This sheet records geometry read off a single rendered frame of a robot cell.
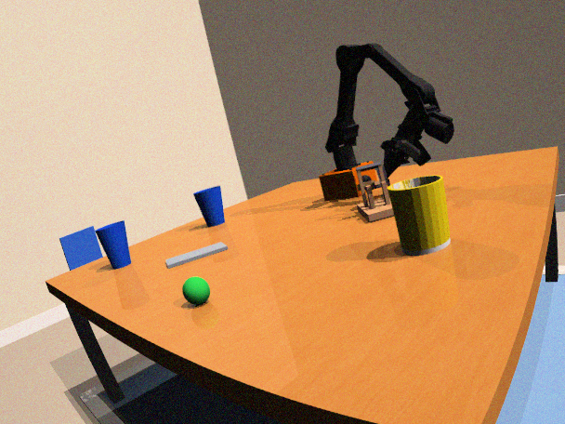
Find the green ball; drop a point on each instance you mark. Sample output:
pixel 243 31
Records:
pixel 196 290

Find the dark blue cup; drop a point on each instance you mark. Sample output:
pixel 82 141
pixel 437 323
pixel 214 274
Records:
pixel 113 239
pixel 210 203

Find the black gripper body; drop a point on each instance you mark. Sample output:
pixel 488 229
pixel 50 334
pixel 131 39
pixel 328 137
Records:
pixel 403 142

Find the yellow cylindrical cup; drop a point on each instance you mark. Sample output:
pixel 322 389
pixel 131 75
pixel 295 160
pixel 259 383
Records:
pixel 420 210

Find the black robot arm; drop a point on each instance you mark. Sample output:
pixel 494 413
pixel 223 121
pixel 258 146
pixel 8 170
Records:
pixel 418 92

